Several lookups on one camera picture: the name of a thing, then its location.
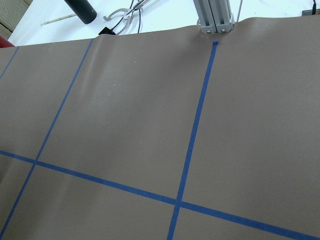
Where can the wooden stick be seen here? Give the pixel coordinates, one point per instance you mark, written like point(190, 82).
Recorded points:
point(58, 19)

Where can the black water bottle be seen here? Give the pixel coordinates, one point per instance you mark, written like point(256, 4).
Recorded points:
point(83, 9)

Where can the small black adapter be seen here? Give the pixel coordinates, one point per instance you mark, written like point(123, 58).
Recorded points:
point(107, 31)

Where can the metal tongs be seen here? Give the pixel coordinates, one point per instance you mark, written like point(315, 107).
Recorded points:
point(127, 15)

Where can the aluminium profile post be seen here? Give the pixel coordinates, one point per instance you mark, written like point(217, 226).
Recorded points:
point(214, 16)

